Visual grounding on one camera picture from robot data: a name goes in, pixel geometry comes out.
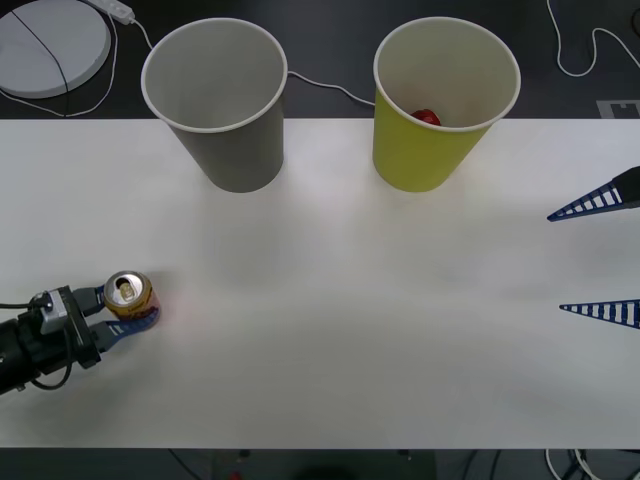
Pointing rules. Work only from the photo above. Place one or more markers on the white power strip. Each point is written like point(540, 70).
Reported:
point(114, 7)

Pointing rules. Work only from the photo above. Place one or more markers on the yellow-green cup-shaped bin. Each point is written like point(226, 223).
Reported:
point(415, 155)

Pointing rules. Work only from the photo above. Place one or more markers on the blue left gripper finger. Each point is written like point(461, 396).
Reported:
point(125, 327)
point(87, 300)

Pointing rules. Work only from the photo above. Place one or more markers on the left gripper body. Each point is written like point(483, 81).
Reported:
point(75, 340)

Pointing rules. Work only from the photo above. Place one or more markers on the round pale grey disc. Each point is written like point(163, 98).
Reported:
point(30, 55)

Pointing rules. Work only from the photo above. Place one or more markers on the small red can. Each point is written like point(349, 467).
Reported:
point(426, 117)

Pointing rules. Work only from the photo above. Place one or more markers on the red and yellow drink can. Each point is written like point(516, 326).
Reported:
point(131, 297)

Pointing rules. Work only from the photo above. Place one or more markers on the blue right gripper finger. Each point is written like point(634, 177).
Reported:
point(622, 194)
point(620, 312)

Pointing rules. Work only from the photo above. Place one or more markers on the grey cup-shaped bin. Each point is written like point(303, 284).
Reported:
point(240, 150)

